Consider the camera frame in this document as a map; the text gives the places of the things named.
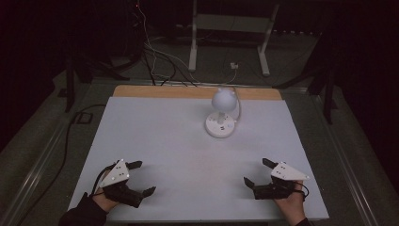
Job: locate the white plug adaptor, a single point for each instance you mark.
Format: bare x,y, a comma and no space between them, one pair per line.
234,65

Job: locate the person's left hand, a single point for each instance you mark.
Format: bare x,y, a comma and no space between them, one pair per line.
105,202

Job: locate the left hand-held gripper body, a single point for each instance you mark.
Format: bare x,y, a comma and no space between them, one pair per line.
115,174

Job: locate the black tripod stand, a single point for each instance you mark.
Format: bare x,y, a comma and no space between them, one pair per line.
328,94
69,88

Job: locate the metal floor rail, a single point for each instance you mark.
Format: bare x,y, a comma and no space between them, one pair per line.
348,175
34,175

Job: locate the black square floor plate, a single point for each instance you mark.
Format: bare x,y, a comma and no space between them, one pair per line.
84,118

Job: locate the white table mat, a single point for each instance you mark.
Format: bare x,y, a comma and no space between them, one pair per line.
175,157

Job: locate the white metal stand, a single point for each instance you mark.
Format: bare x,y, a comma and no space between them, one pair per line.
193,47

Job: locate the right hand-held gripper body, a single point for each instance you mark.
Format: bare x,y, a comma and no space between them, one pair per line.
287,172

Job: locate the person's right hand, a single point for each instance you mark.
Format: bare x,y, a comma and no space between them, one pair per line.
293,207

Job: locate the white round desk lamp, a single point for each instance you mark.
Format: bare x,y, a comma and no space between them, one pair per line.
221,125

